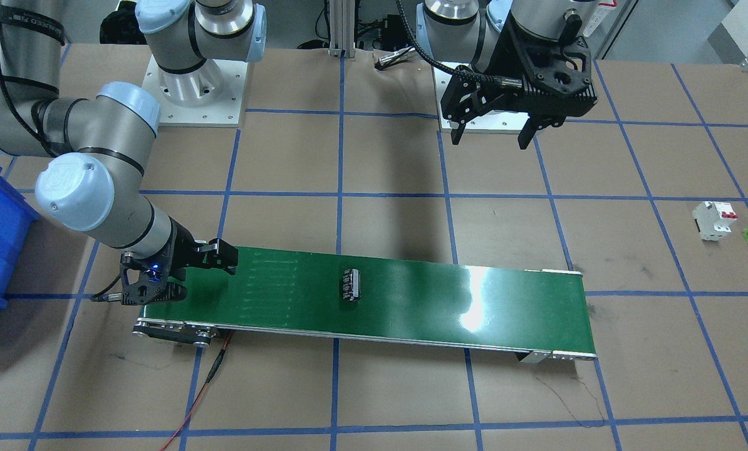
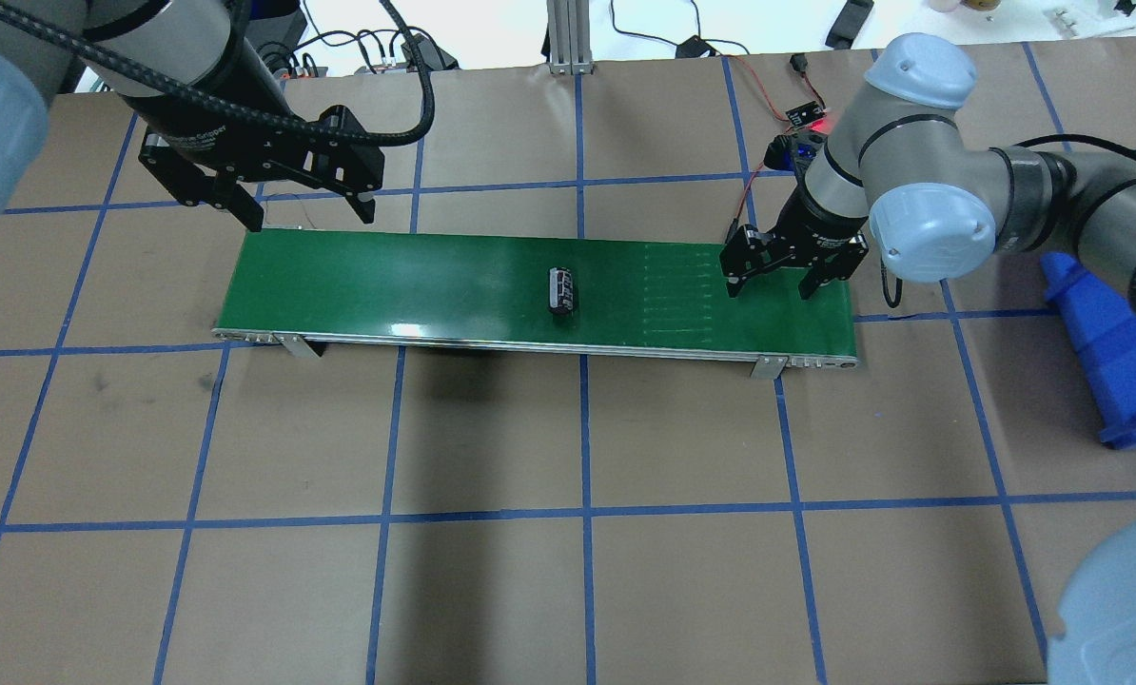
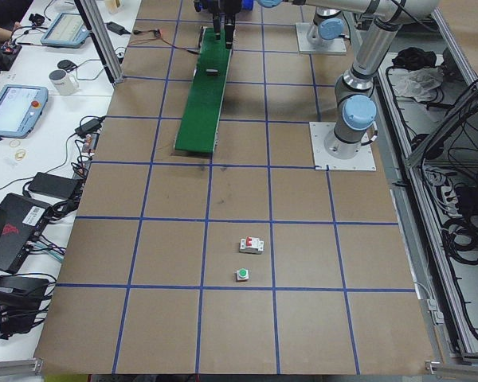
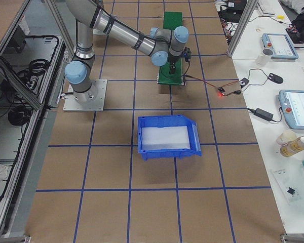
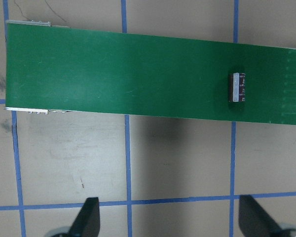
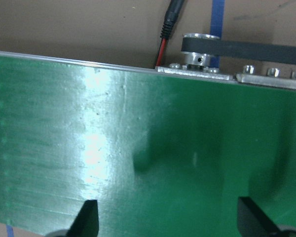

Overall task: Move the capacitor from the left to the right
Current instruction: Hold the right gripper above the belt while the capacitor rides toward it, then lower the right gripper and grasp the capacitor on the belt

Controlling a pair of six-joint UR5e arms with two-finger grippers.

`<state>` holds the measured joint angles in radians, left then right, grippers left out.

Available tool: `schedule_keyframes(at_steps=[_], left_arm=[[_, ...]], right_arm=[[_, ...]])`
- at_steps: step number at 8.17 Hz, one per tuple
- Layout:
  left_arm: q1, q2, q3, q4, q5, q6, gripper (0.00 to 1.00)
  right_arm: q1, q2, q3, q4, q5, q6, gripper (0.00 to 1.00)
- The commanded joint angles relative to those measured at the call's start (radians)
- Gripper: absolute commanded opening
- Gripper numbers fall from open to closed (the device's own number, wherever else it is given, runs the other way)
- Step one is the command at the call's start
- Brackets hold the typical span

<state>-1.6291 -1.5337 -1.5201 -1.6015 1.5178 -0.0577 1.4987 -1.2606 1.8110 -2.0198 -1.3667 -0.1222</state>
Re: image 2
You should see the small red-lit controller board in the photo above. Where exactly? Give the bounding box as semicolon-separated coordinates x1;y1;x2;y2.
784;100;836;135

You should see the green conveyor belt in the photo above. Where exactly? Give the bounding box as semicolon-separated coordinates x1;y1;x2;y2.
212;229;860;378

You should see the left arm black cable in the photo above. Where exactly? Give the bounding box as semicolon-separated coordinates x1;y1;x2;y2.
0;0;436;148

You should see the red black conveyor wire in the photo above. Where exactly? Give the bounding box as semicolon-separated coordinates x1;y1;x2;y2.
720;55;832;244

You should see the aluminium frame post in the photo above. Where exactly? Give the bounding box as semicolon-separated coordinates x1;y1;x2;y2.
543;1;595;77

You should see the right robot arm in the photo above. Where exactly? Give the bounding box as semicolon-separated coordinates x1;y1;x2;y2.
719;33;1136;684

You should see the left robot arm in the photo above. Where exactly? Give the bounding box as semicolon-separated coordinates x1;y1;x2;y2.
0;1;385;231

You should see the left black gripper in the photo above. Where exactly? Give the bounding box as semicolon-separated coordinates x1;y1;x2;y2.
137;97;385;233

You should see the black cylindrical capacitor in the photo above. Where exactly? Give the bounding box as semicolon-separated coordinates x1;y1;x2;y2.
549;267;577;316

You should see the black power adapter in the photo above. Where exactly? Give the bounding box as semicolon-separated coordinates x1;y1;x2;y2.
400;33;460;72

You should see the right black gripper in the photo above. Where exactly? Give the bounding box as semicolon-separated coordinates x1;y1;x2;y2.
719;186;869;301

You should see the blue plastic bin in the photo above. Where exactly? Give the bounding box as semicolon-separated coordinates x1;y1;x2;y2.
1041;252;1136;450

